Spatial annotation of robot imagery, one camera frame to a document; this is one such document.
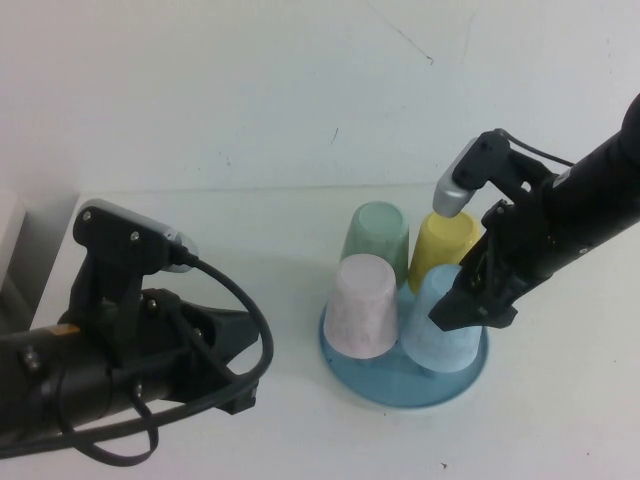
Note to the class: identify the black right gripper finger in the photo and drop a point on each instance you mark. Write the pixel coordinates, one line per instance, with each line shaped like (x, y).
(457, 307)
(500, 314)

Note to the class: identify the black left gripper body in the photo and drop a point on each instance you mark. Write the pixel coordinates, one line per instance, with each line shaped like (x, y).
(165, 370)

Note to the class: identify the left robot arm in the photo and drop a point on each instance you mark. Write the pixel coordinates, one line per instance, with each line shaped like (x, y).
(40, 380)

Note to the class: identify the yellow plastic cup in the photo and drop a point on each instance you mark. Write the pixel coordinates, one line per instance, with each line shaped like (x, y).
(440, 246)

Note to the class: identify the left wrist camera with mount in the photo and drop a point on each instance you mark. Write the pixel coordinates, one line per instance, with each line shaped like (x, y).
(115, 235)

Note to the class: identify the white marbled plastic cup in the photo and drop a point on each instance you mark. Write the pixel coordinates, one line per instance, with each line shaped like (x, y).
(360, 310)

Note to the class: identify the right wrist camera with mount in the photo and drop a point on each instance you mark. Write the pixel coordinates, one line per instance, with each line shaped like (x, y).
(450, 197)

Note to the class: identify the blue round cup stand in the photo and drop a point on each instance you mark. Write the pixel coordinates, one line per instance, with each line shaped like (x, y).
(400, 393)

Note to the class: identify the pale green plastic cup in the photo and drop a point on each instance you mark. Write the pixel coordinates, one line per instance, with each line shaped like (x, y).
(375, 225)

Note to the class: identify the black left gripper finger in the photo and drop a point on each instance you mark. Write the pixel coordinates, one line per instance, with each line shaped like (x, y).
(227, 332)
(240, 395)

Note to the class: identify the light blue plastic cup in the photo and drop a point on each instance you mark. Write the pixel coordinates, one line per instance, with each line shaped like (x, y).
(440, 346)

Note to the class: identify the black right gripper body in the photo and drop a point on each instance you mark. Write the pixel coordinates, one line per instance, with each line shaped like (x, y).
(520, 240)

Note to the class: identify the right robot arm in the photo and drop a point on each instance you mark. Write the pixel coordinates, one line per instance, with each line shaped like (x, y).
(600, 190)

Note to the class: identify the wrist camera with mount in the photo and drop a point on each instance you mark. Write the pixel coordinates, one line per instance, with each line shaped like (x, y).
(450, 197)
(115, 235)

